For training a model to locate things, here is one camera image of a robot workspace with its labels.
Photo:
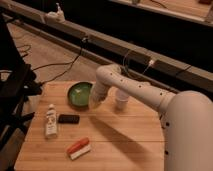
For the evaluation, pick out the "green ceramic bowl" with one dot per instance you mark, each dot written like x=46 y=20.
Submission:
x=78 y=94

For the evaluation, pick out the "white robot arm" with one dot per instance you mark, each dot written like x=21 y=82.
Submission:
x=186 y=118

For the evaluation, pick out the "white plastic cup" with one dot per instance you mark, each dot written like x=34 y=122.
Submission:
x=121 y=99

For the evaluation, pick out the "small black box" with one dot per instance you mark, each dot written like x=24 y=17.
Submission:
x=68 y=119

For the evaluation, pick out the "white tube bottle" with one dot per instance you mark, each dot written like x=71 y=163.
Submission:
x=51 y=122

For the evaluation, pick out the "black tripod stand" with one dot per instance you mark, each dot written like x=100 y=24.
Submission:
x=14 y=91

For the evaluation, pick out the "white object on rail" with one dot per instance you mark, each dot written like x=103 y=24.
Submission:
x=58 y=15

